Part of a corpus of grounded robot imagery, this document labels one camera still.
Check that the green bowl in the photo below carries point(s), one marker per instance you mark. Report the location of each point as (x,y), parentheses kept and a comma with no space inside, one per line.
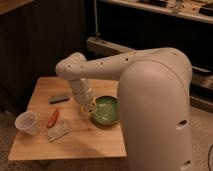
(106,111)

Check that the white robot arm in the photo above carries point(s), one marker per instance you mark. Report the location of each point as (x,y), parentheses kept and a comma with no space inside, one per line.
(153,103)

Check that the wooden table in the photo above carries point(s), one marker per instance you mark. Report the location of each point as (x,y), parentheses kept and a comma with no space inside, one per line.
(85,140)

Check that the metal shelf unit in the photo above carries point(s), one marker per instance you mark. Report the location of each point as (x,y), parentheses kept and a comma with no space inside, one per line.
(117,27)

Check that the orange carrot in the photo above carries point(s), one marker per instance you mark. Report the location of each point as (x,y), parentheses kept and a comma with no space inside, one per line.
(52,120)

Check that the beige sponge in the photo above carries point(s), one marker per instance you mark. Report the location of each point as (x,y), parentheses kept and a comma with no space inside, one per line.
(58,130)

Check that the white paper cup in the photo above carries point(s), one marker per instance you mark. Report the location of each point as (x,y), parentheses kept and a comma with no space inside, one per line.
(27,123)

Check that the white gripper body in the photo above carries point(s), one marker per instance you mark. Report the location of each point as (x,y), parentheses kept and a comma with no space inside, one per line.
(82,92)

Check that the dark wooden cabinet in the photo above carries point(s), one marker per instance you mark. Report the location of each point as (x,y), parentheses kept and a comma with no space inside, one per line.
(33,39)

